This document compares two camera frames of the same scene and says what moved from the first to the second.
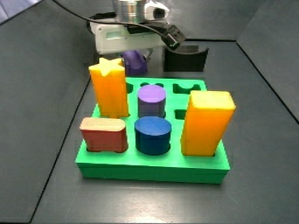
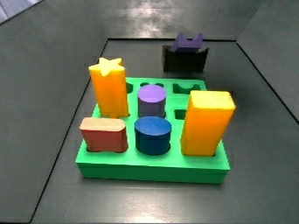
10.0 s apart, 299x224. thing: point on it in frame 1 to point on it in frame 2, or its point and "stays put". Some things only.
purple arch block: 135,64 to 185,43
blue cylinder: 152,135 stays put
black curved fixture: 185,59 stays put
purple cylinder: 151,97 stays put
